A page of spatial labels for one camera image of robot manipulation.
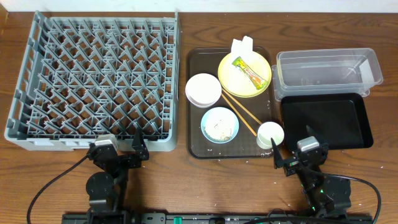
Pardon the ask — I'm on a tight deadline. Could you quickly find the wooden chopstick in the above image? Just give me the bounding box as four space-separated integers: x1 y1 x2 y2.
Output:
221 93 257 137
222 88 262 124

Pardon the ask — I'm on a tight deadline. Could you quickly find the yellow plate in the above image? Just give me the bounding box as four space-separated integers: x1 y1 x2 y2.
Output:
218 52 272 98

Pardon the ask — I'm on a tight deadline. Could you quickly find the green snack wrapper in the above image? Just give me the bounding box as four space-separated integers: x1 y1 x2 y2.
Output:
232 57 269 90

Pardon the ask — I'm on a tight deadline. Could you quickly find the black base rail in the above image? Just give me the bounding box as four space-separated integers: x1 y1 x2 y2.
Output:
61 212 373 224

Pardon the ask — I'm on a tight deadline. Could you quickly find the white napkin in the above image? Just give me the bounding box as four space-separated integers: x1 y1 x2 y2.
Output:
231 35 254 57

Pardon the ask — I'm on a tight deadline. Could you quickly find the left black cable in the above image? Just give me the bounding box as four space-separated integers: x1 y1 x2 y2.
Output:
26 154 91 224

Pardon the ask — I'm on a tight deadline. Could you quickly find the grey dishwasher rack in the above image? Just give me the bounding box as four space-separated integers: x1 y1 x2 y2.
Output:
4 12 181 152

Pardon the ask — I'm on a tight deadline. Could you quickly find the light blue bowl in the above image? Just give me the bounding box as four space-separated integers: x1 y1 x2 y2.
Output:
200 107 239 144

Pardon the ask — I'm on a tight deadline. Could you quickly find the lower wooden chopstick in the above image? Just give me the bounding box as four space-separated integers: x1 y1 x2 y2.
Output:
221 93 257 137

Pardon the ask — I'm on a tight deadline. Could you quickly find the rice food waste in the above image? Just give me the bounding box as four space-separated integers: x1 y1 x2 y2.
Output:
204 118 234 142

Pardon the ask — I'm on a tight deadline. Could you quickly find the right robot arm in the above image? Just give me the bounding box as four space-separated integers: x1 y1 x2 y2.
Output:
271 126 351 221

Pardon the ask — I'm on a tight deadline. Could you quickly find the clear plastic bin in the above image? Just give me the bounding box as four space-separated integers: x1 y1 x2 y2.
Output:
272 48 384 101

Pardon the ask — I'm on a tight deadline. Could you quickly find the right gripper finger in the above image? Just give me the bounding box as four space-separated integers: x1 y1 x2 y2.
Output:
306 125 325 144
271 138 284 169

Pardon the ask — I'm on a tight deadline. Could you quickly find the pink white bowl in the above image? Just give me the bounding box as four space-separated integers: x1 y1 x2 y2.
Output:
185 73 222 108

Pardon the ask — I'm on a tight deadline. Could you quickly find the white cup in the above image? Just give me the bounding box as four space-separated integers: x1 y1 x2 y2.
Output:
256 121 284 149

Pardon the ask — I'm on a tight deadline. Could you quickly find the upper wooden chopstick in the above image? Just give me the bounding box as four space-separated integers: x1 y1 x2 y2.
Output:
222 88 262 124

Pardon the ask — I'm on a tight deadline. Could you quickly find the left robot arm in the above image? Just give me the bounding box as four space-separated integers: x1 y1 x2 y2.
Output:
86 129 149 223

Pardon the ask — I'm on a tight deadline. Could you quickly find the black waste tray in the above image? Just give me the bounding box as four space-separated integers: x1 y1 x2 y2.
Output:
281 93 374 151

